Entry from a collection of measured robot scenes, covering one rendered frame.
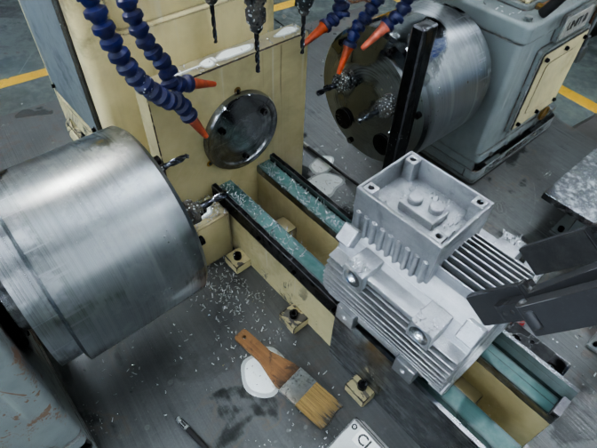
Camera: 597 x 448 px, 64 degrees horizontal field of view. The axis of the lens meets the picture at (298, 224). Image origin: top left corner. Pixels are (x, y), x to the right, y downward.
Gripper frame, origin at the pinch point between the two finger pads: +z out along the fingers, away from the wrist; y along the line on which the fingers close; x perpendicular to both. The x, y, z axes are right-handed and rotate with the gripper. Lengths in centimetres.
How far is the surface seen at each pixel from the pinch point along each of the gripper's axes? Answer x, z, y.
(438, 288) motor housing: -0.7, 13.2, -1.3
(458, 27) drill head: -29, 21, -40
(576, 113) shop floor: 8, 133, -232
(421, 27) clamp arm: -27.5, 9.1, -18.1
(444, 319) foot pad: 2.0, 12.3, 1.0
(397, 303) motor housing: -1.8, 15.7, 2.7
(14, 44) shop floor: -216, 262, -20
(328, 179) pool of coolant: -23, 58, -26
